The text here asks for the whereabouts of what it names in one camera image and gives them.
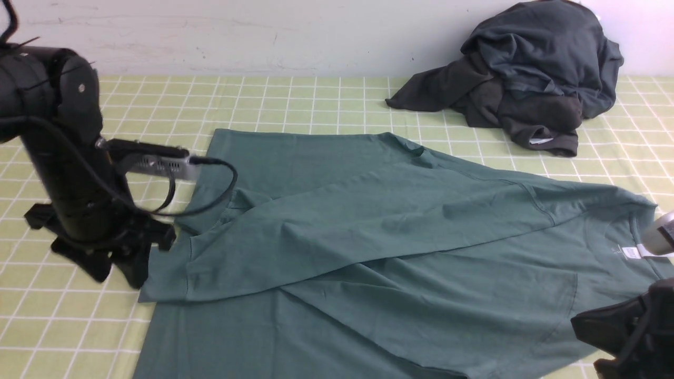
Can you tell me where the green checkered tablecloth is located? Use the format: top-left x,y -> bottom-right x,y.
1,76 -> 673,378

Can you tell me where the dark brown crumpled garment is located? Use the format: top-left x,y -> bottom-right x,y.
386,53 -> 583,157

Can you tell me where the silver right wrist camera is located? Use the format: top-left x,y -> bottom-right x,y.
638,211 -> 673,257

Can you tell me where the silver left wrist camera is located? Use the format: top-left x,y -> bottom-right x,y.
97,139 -> 201,182

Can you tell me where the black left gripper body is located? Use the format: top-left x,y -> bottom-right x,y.
24,204 -> 176,290

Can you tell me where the green long-sleeved shirt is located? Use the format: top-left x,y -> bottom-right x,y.
133,129 -> 672,378

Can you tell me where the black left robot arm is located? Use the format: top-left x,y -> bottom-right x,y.
2,43 -> 175,290

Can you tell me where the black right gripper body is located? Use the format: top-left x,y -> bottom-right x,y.
571,278 -> 673,378

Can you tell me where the dark grey-green crumpled garment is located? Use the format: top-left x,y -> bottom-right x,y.
461,1 -> 624,118

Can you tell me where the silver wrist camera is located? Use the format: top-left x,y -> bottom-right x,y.
638,211 -> 673,257
97,139 -> 201,182

